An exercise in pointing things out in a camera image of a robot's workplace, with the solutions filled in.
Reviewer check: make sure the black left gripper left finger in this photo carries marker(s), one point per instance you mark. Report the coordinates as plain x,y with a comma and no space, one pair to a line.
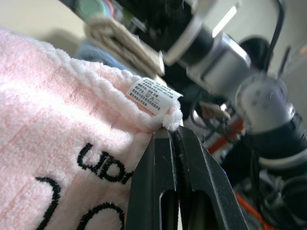
148,191

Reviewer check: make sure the round pastel green object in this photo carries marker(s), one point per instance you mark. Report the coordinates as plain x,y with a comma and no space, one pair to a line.
93,8

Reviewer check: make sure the beige folded towel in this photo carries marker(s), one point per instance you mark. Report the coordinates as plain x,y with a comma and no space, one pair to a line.
120,36

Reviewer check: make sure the blue cloth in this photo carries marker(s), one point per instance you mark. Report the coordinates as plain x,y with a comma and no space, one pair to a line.
96,55

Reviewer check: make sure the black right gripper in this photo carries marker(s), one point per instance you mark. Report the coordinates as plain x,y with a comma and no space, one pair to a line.
163,21

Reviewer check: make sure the pink fleece towel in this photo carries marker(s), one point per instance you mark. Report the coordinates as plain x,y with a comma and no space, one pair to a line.
48,107

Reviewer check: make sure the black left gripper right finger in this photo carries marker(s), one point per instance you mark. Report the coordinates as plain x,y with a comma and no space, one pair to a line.
208,191

